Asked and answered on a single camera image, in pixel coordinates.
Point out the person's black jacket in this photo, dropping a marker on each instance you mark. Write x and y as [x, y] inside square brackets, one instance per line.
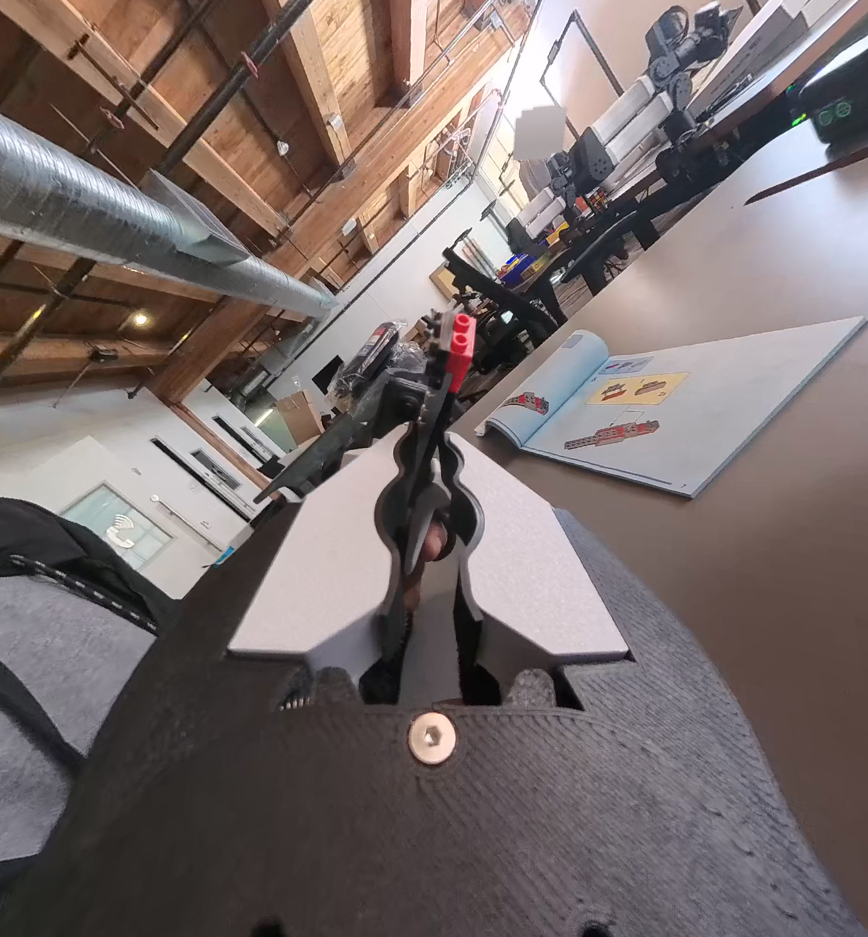
[38, 534]

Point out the black device with green lights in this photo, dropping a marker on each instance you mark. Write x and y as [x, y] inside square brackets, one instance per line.
[851, 95]

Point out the grey desk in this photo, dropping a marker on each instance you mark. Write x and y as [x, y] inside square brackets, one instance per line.
[770, 622]

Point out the brown cardboard box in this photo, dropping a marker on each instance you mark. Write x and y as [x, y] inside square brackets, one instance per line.
[300, 417]

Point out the person's grey sweatshirt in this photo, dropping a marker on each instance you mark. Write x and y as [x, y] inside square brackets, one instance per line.
[38, 659]

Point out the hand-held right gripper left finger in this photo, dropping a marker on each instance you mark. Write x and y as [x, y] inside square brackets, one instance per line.
[316, 578]

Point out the brick instruction booklet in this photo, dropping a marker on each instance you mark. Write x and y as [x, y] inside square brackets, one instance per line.
[697, 424]

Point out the long dark grey brick plate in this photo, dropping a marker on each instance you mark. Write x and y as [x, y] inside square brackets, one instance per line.
[430, 424]

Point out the silver ventilation duct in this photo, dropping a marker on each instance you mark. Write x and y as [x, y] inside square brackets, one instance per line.
[75, 197]

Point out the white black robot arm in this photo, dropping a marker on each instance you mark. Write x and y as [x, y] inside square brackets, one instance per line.
[543, 205]
[639, 110]

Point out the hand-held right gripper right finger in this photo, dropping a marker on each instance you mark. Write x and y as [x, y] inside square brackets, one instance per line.
[543, 578]

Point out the black office chair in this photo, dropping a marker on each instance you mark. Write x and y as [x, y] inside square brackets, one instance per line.
[602, 249]
[492, 293]

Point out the white flat box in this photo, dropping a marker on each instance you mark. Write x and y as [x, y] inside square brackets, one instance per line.
[756, 44]

